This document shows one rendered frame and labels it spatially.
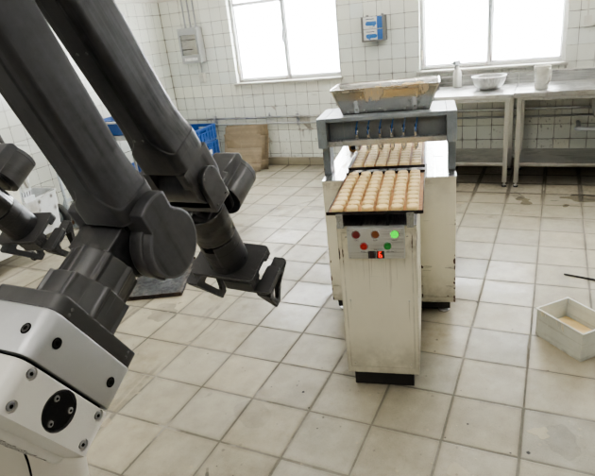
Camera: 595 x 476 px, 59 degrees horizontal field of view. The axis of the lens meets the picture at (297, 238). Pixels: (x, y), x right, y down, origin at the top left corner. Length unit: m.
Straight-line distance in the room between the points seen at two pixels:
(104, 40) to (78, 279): 0.22
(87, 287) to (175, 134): 0.20
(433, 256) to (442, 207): 0.30
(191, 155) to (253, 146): 6.17
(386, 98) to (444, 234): 0.80
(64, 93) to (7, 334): 0.21
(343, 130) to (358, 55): 3.38
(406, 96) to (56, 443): 2.55
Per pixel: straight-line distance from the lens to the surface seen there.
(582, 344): 2.91
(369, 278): 2.35
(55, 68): 0.50
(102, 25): 0.55
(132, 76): 0.57
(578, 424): 2.60
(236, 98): 7.02
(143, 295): 3.88
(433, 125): 2.91
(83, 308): 0.52
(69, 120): 0.51
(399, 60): 6.15
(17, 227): 1.04
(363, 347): 2.54
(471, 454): 2.38
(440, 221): 2.97
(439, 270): 3.09
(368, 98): 2.86
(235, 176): 0.73
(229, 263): 0.73
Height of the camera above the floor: 1.66
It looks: 22 degrees down
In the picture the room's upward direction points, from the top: 7 degrees counter-clockwise
